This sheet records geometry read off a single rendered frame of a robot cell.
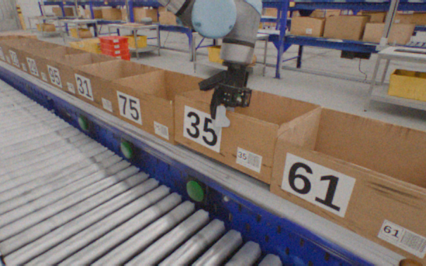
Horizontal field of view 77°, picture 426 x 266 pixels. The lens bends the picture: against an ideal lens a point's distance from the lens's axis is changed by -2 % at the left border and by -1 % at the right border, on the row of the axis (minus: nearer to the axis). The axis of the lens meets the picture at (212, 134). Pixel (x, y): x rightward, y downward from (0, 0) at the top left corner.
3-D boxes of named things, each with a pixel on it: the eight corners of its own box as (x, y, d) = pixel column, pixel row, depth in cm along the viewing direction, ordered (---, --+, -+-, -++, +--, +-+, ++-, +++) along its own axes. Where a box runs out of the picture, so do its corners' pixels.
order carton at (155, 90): (116, 117, 121) (110, 81, 113) (167, 101, 140) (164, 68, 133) (174, 146, 97) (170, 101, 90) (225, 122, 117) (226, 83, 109)
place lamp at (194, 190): (185, 196, 89) (184, 179, 85) (188, 194, 89) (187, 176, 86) (201, 205, 84) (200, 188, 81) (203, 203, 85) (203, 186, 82)
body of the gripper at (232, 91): (233, 110, 71) (241, 64, 68) (209, 103, 76) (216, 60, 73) (249, 109, 77) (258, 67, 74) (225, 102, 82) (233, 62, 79)
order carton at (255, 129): (173, 140, 96) (173, 93, 89) (224, 122, 117) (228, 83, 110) (270, 184, 73) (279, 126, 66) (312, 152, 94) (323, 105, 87)
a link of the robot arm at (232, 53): (215, 41, 72) (236, 46, 79) (212, 60, 73) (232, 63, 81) (241, 45, 67) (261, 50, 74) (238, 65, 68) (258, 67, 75)
